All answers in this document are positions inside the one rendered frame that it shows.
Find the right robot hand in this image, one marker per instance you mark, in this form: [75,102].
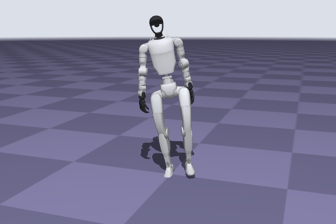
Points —
[142,103]

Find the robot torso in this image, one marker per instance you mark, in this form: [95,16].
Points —
[163,61]

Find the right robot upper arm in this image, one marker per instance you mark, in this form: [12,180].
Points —
[143,71]

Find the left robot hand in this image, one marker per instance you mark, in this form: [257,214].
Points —
[191,91]

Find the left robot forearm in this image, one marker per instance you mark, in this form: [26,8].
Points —
[186,75]

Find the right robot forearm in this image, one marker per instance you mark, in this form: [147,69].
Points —
[142,84]

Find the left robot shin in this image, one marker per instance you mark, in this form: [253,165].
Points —
[188,145]

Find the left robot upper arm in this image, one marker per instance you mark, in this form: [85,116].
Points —
[180,52]

